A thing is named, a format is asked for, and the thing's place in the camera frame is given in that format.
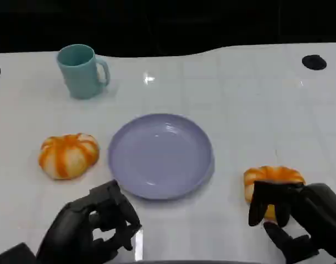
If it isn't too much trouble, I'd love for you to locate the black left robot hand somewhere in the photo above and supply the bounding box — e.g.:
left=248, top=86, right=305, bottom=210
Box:
left=35, top=179, right=142, bottom=264

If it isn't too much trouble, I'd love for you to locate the lilac plate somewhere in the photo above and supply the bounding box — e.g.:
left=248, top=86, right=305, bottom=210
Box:
left=107, top=113, right=214, bottom=201

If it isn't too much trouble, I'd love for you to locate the orange and white bread roll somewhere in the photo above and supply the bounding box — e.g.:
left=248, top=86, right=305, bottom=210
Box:
left=38, top=133, right=100, bottom=181
left=243, top=165, right=306, bottom=221

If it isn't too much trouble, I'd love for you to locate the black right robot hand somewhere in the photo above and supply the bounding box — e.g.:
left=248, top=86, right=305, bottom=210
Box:
left=248, top=180, right=336, bottom=264

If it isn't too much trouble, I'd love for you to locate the pale green mug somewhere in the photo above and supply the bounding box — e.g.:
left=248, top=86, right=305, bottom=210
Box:
left=56, top=43, right=111, bottom=100

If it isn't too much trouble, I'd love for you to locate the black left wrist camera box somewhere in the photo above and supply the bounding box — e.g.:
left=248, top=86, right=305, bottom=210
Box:
left=0, top=243, right=37, bottom=264

